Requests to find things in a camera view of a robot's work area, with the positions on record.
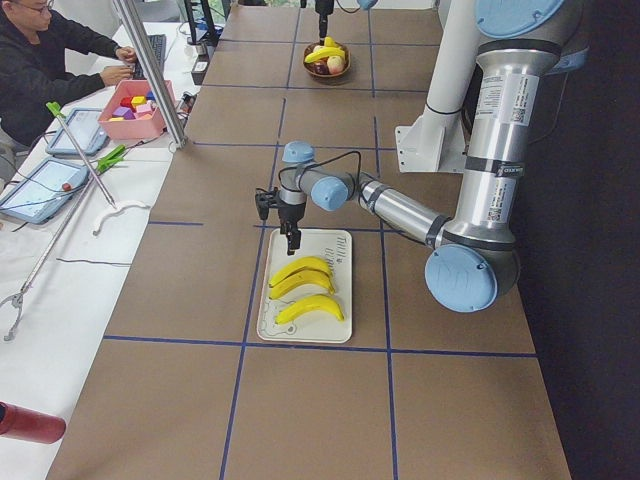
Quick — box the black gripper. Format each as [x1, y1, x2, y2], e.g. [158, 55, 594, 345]
[277, 192, 306, 256]
[314, 0, 334, 44]

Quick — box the brown wicker basket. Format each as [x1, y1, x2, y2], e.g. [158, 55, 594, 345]
[302, 43, 350, 79]

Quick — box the small yellow banana piece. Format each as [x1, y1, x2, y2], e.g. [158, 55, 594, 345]
[323, 36, 339, 48]

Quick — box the cream bear print tray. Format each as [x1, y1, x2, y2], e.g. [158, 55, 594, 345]
[257, 229, 353, 344]

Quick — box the dark red mango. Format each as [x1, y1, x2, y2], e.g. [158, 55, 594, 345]
[312, 60, 330, 76]

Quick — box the black keyboard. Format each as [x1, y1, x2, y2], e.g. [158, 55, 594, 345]
[132, 34, 168, 81]

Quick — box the green clip tool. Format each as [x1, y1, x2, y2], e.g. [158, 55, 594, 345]
[93, 144, 126, 175]

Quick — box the white curved plastic piece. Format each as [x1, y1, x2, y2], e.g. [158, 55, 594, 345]
[92, 200, 150, 237]

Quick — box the pink block box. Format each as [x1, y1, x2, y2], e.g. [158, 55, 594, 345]
[98, 80, 166, 140]

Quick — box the blue tablet far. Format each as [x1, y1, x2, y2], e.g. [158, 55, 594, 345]
[45, 108, 109, 158]

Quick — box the blue tablet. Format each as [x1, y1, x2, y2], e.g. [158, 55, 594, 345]
[1, 157, 89, 224]
[45, 108, 109, 158]

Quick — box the blue tablet near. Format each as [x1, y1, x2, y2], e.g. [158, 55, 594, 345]
[1, 157, 89, 224]

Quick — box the seated person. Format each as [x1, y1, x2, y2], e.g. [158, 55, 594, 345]
[0, 0, 137, 161]

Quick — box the long metal grabber tool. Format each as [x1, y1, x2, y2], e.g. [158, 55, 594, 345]
[0, 101, 119, 343]

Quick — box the red cylinder bottle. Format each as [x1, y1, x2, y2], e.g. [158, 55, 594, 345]
[1, 402, 66, 444]

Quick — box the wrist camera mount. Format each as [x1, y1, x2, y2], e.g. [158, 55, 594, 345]
[254, 187, 280, 221]

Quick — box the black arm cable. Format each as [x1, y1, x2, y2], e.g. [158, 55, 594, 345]
[277, 150, 381, 211]

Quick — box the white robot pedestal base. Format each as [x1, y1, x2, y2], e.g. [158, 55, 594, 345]
[395, 0, 480, 173]

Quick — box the aluminium frame post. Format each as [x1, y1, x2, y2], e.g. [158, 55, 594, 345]
[113, 0, 187, 150]

